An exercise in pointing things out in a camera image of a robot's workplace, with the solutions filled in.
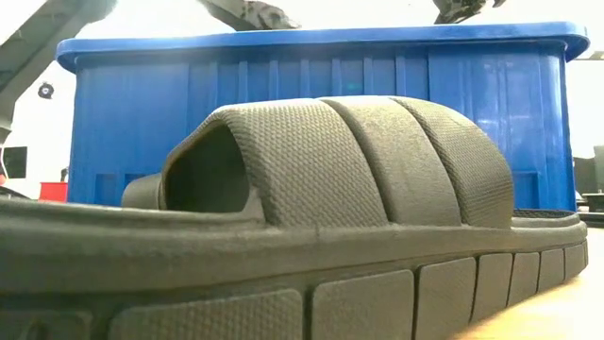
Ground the blue plastic bin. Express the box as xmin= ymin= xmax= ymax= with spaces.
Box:
xmin=55 ymin=21 xmax=591 ymax=213

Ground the red plastic bin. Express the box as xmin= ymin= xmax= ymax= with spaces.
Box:
xmin=38 ymin=181 xmax=70 ymax=203

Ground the black monitor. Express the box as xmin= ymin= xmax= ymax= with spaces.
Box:
xmin=1 ymin=145 xmax=28 ymax=179

